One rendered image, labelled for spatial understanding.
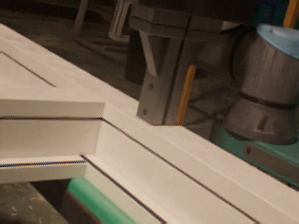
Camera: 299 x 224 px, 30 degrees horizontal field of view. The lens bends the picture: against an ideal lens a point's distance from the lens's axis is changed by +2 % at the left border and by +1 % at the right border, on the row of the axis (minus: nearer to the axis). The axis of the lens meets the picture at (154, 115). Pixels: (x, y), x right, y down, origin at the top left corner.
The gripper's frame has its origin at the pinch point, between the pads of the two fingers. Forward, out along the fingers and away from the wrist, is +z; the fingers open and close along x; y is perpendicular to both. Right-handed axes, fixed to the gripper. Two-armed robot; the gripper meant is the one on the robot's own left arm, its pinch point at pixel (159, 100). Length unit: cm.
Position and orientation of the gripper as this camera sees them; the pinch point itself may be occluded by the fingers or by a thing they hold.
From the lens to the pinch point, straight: 50.0
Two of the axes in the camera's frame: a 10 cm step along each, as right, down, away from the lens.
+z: -2.2, 9.4, 2.6
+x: 7.8, 0.1, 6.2
